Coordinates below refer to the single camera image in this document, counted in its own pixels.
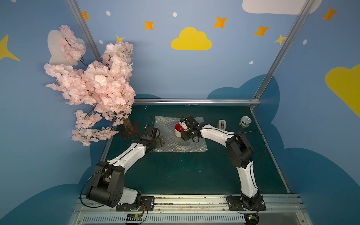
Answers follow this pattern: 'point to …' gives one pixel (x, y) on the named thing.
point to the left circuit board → (134, 217)
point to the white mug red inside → (178, 129)
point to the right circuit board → (251, 218)
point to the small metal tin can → (245, 121)
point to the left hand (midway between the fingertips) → (157, 140)
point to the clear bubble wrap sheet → (174, 144)
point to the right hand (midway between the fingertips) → (185, 133)
